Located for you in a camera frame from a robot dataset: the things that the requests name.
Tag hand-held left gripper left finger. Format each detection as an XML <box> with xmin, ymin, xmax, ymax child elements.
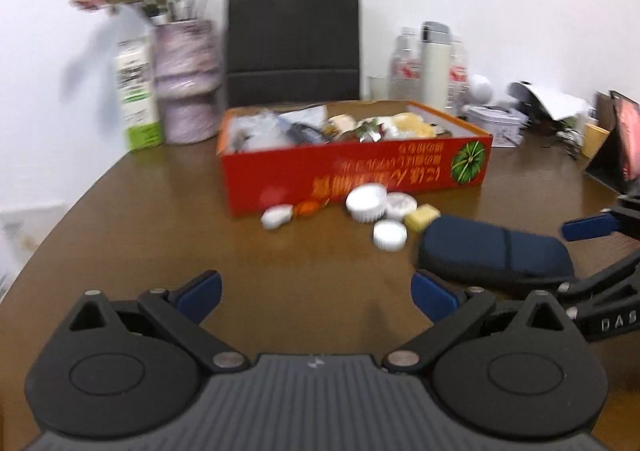
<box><xmin>67</xmin><ymin>270</ymin><xmax>251</xmax><ymax>374</ymax></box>

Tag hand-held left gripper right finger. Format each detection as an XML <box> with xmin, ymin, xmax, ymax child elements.
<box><xmin>382</xmin><ymin>270</ymin><xmax>576</xmax><ymax>374</ymax></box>

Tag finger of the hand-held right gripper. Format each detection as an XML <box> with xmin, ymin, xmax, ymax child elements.
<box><xmin>561</xmin><ymin>196</ymin><xmax>640</xmax><ymax>242</ymax></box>
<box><xmin>556</xmin><ymin>251</ymin><xmax>640</xmax><ymax>304</ymax></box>

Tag navy pencil case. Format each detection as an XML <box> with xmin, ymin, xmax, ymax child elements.
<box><xmin>417</xmin><ymin>214</ymin><xmax>576</xmax><ymax>294</ymax></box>

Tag red cardboard box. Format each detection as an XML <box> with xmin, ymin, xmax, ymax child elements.
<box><xmin>216</xmin><ymin>100</ymin><xmax>493</xmax><ymax>218</ymax></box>

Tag iridescent plastic bag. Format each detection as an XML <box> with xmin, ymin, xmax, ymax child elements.
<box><xmin>227</xmin><ymin>112</ymin><xmax>296</xmax><ymax>152</ymax></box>

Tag brown wooden desk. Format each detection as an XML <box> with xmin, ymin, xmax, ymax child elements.
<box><xmin>0</xmin><ymin>98</ymin><xmax>640</xmax><ymax>412</ymax></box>

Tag white fluted paper cup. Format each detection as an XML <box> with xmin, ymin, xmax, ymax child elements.
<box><xmin>372</xmin><ymin>220</ymin><xmax>408</xmax><ymax>252</ymax></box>
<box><xmin>346</xmin><ymin>184</ymin><xmax>388</xmax><ymax>223</ymax></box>

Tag small yellow block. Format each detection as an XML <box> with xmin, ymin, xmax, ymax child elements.
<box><xmin>404</xmin><ymin>204</ymin><xmax>442</xmax><ymax>232</ymax></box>

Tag small yellow box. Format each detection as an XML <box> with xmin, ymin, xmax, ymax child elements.
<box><xmin>580</xmin><ymin>122</ymin><xmax>612</xmax><ymax>159</ymax></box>

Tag white round lid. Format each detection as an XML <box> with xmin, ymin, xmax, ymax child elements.
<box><xmin>385</xmin><ymin>192</ymin><xmax>418</xmax><ymax>221</ymax></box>

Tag small white oval case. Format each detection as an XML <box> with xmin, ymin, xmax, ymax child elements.
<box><xmin>261</xmin><ymin>205</ymin><xmax>293</xmax><ymax>231</ymax></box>

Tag white paper sheet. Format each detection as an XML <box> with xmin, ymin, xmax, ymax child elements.
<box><xmin>507</xmin><ymin>81</ymin><xmax>593</xmax><ymax>121</ymax></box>

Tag white printed tin box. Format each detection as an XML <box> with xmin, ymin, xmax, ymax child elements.
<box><xmin>465</xmin><ymin>105</ymin><xmax>526</xmax><ymax>148</ymax></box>

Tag orange wrapped candy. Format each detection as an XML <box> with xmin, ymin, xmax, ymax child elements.
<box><xmin>292</xmin><ymin>198</ymin><xmax>326</xmax><ymax>219</ymax></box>

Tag yellow and white plush toy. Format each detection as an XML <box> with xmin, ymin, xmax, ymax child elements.
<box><xmin>390</xmin><ymin>112</ymin><xmax>436</xmax><ymax>139</ymax></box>

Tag white round speaker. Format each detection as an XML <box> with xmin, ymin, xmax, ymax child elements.
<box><xmin>467</xmin><ymin>74</ymin><xmax>496</xmax><ymax>107</ymax></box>

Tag dark ribbed object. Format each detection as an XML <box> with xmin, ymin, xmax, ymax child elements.
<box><xmin>290</xmin><ymin>124</ymin><xmax>326</xmax><ymax>147</ymax></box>

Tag white and peach charger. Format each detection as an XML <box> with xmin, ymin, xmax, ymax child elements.
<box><xmin>327</xmin><ymin>114</ymin><xmax>357</xmax><ymax>134</ymax></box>

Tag clear plastic water bottle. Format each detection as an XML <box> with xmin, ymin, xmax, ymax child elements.
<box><xmin>389</xmin><ymin>26</ymin><xmax>423</xmax><ymax>102</ymax></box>
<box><xmin>446</xmin><ymin>34</ymin><xmax>471</xmax><ymax>112</ymax></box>

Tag crumpled white paper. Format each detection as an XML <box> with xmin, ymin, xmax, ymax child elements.
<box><xmin>280</xmin><ymin>104</ymin><xmax>328</xmax><ymax>127</ymax></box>

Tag white and green milk carton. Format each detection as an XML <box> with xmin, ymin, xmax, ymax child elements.
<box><xmin>114</xmin><ymin>34</ymin><xmax>165</xmax><ymax>152</ymax></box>

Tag clear glass cup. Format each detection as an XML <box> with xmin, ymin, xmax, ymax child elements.
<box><xmin>367</xmin><ymin>75</ymin><xmax>393</xmax><ymax>102</ymax></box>

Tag white thermos bottle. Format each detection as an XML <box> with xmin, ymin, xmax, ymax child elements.
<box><xmin>419</xmin><ymin>21</ymin><xmax>453</xmax><ymax>109</ymax></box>

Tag black paper bag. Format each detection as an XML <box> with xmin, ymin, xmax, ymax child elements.
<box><xmin>225</xmin><ymin>0</ymin><xmax>362</xmax><ymax>108</ymax></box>

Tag tangled black cables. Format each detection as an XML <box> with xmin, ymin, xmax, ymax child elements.
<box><xmin>542</xmin><ymin>128</ymin><xmax>583</xmax><ymax>159</ymax></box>

